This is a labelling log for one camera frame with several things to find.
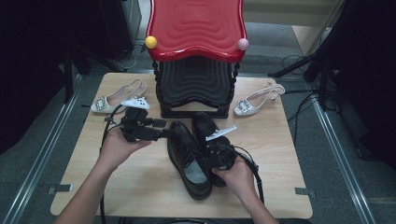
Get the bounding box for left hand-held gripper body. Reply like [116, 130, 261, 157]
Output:
[120, 96, 157, 144]

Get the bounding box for person's left hand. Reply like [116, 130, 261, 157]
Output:
[98, 127, 152, 172]

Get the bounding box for person's right hand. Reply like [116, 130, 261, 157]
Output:
[212, 155, 260, 201]

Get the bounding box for white heeled shoe with buckle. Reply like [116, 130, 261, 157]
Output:
[233, 82, 286, 117]
[90, 77, 149, 115]

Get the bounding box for white floor cable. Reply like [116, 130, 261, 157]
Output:
[113, 46, 143, 71]

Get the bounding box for red and black shoe rack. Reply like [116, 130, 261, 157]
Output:
[145, 0, 250, 119]

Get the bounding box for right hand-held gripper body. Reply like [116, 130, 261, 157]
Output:
[202, 125, 237, 171]

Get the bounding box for beige board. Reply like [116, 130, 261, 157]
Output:
[291, 0, 345, 58]

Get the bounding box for metal floor rail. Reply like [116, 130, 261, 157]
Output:
[310, 94, 376, 224]
[2, 74, 82, 224]

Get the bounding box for black leather shoe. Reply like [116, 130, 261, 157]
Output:
[166, 120, 214, 201]
[191, 111, 233, 189]

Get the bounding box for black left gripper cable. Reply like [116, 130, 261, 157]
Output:
[98, 104, 126, 224]

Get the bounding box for grey table bracket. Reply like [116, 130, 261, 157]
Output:
[47, 184, 74, 196]
[294, 187, 316, 199]

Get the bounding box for black tripod stand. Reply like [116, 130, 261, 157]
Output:
[267, 0, 353, 111]

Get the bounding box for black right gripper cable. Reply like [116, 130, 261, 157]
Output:
[230, 144, 266, 205]

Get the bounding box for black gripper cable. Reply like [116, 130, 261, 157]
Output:
[98, 104, 126, 224]
[230, 144, 266, 205]

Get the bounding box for black floor cables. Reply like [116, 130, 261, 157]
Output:
[280, 54, 325, 132]

